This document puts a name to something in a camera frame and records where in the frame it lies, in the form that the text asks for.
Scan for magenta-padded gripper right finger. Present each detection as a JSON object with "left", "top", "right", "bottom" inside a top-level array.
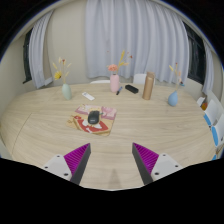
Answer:
[{"left": 131, "top": 142, "right": 183, "bottom": 186}]

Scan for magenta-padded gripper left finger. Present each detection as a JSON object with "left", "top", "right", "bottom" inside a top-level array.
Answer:
[{"left": 42, "top": 142, "right": 92, "bottom": 186}]

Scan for black computer mouse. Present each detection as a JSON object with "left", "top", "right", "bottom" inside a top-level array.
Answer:
[{"left": 87, "top": 110, "right": 101, "bottom": 125}]

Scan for cartoon printed mouse pad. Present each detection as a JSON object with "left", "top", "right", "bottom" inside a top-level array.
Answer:
[{"left": 65, "top": 103, "right": 118, "bottom": 137}]

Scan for white remote control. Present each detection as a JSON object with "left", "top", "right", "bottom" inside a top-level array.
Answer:
[{"left": 81, "top": 91, "right": 96, "bottom": 102}]

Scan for blue vase with dried flowers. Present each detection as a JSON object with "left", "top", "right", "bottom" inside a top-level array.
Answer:
[{"left": 167, "top": 62, "right": 185, "bottom": 108}]

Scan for green vase with yellow flowers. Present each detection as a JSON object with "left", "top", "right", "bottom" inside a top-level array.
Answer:
[{"left": 51, "top": 56, "right": 73, "bottom": 101}]

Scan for copper brown drink bottle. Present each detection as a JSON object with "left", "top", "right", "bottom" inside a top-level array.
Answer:
[{"left": 142, "top": 71, "right": 156, "bottom": 101}]

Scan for black rectangular case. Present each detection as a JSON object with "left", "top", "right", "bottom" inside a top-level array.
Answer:
[{"left": 124, "top": 84, "right": 140, "bottom": 95}]

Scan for white chairs with blue seats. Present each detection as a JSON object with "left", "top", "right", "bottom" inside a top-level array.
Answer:
[{"left": 196, "top": 89, "right": 224, "bottom": 161}]

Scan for white chair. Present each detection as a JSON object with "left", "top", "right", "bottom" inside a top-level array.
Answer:
[
  {"left": 132, "top": 73, "right": 156, "bottom": 85},
  {"left": 89, "top": 79, "right": 111, "bottom": 85}
]

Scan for pink vase with flowers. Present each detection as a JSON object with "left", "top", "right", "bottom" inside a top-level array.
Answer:
[{"left": 106, "top": 49, "right": 134, "bottom": 93}]

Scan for narrow white curtain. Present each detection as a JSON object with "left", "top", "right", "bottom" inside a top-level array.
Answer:
[
  {"left": 28, "top": 9, "right": 54, "bottom": 90},
  {"left": 202, "top": 41, "right": 215, "bottom": 96}
]

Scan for dark framed window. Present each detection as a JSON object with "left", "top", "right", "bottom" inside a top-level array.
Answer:
[
  {"left": 22, "top": 28, "right": 34, "bottom": 84},
  {"left": 183, "top": 22, "right": 206, "bottom": 85}
]

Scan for wide white curtain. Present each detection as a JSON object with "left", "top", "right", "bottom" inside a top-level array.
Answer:
[{"left": 84, "top": 0, "right": 190, "bottom": 84}]

